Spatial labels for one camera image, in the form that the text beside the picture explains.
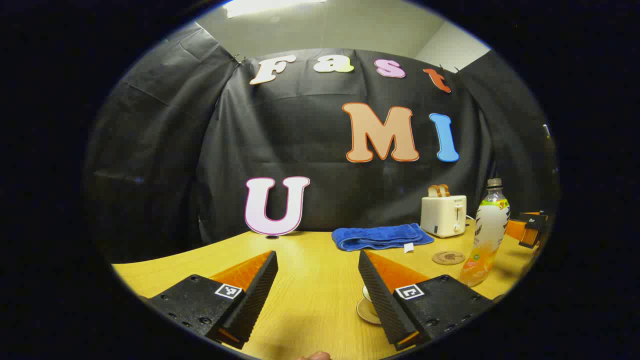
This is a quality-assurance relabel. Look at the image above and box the round cork coaster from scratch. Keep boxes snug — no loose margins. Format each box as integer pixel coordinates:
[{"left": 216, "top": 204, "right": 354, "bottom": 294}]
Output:
[{"left": 432, "top": 250, "right": 466, "bottom": 266}]

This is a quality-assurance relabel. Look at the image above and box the blue folded towel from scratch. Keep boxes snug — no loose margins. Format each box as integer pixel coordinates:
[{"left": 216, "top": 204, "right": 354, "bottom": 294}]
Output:
[{"left": 331, "top": 223, "right": 435, "bottom": 253}]

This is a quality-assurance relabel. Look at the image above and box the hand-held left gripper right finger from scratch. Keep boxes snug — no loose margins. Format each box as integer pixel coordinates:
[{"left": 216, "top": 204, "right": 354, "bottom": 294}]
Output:
[{"left": 357, "top": 250, "right": 497, "bottom": 352}]

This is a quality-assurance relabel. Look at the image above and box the white saucer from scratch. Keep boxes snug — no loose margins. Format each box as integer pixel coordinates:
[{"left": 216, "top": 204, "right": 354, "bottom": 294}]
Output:
[{"left": 356, "top": 297, "right": 383, "bottom": 326}]

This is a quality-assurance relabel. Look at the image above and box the white toaster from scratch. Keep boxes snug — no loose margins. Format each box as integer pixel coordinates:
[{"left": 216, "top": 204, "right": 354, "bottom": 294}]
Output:
[{"left": 420, "top": 194, "right": 468, "bottom": 239}]

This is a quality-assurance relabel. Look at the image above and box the black backdrop cloth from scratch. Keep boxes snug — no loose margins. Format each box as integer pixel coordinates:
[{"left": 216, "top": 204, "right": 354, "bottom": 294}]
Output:
[{"left": 85, "top": 22, "right": 558, "bottom": 263}]

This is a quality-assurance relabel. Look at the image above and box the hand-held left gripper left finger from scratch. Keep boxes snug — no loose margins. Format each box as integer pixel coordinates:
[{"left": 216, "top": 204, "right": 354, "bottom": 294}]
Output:
[{"left": 149, "top": 250, "right": 279, "bottom": 350}]

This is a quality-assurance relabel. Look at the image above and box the ceiling light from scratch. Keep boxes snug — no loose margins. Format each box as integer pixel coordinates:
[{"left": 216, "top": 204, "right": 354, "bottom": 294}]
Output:
[{"left": 225, "top": 0, "right": 328, "bottom": 19}]

